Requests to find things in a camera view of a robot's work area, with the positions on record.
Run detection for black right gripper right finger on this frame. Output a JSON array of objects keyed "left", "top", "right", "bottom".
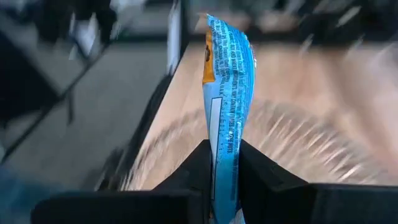
[{"left": 238, "top": 139, "right": 398, "bottom": 224}]

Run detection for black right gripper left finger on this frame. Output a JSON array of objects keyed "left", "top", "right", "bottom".
[{"left": 30, "top": 139, "right": 214, "bottom": 224}]

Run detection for blue orange granola bar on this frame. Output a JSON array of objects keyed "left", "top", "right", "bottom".
[{"left": 201, "top": 12, "right": 257, "bottom": 224}]

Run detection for round woven placemat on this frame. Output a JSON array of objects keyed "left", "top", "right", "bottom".
[{"left": 119, "top": 98, "right": 398, "bottom": 191}]

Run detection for aluminium extrusion bracket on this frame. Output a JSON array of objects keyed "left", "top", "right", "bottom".
[{"left": 166, "top": 0, "right": 185, "bottom": 77}]

